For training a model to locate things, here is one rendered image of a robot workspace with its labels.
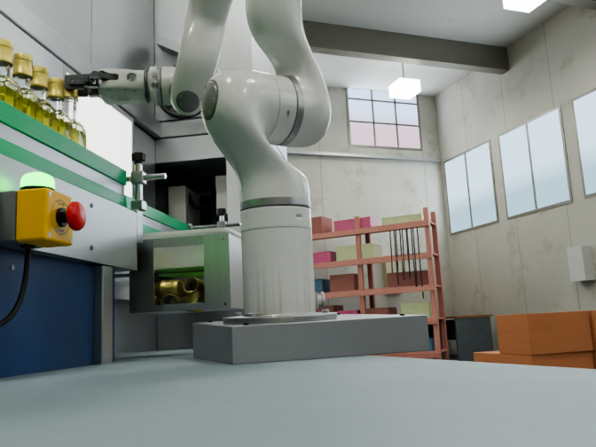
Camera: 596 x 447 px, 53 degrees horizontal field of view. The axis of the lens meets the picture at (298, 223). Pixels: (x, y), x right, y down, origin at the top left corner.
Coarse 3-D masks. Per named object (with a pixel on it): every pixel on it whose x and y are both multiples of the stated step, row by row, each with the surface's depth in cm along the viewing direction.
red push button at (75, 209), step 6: (72, 204) 80; (78, 204) 80; (72, 210) 79; (78, 210) 80; (84, 210) 82; (66, 216) 80; (72, 216) 79; (78, 216) 80; (84, 216) 82; (66, 222) 81; (72, 222) 79; (78, 222) 80; (84, 222) 82; (72, 228) 80; (78, 228) 80
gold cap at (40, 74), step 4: (36, 68) 118; (40, 68) 118; (44, 68) 119; (36, 72) 118; (40, 72) 118; (44, 72) 119; (48, 72) 120; (36, 76) 118; (40, 76) 118; (44, 76) 118; (32, 80) 118; (36, 80) 117; (40, 80) 118; (44, 80) 118; (32, 84) 117; (36, 84) 117; (40, 84) 117; (44, 84) 118; (48, 88) 119
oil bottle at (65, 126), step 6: (54, 108) 123; (60, 114) 121; (66, 114) 124; (60, 120) 121; (66, 120) 123; (60, 126) 121; (66, 126) 123; (72, 126) 125; (60, 132) 120; (66, 132) 122; (72, 132) 125; (72, 138) 125
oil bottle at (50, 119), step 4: (44, 100) 117; (44, 104) 116; (48, 104) 117; (44, 108) 115; (48, 108) 117; (52, 108) 119; (44, 112) 115; (48, 112) 116; (52, 112) 118; (44, 116) 115; (48, 116) 116; (52, 116) 118; (56, 116) 119; (44, 120) 115; (48, 120) 116; (52, 120) 118; (56, 120) 119; (44, 124) 115; (48, 124) 116; (52, 124) 118; (56, 124) 119; (52, 128) 118; (56, 128) 119
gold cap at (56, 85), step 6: (48, 78) 124; (54, 78) 124; (60, 78) 124; (48, 84) 124; (54, 84) 123; (60, 84) 124; (48, 90) 123; (54, 90) 123; (60, 90) 124; (48, 96) 123; (54, 96) 123; (60, 96) 124
